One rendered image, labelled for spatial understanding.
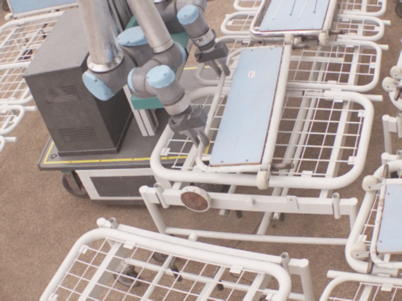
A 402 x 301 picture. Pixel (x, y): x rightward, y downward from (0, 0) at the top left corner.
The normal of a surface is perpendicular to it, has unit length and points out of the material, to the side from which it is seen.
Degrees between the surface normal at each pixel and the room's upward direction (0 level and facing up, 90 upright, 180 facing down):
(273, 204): 90
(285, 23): 5
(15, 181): 0
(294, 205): 90
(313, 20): 5
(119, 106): 90
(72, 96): 90
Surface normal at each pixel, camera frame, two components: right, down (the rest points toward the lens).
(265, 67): -0.29, -0.72
